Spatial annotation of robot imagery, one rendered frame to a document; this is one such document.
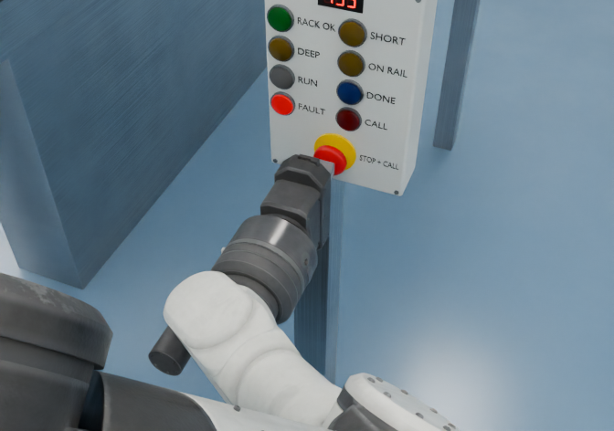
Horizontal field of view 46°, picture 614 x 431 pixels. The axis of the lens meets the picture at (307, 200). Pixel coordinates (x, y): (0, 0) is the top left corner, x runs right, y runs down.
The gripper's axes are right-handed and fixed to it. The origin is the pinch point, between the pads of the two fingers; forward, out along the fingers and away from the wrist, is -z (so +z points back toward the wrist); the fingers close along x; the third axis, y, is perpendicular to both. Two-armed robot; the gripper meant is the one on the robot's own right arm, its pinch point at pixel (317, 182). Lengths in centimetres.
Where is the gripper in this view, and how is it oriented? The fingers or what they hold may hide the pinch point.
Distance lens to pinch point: 80.9
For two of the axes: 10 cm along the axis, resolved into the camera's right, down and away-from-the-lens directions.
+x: 0.0, -7.4, -6.8
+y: -9.3, -2.5, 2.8
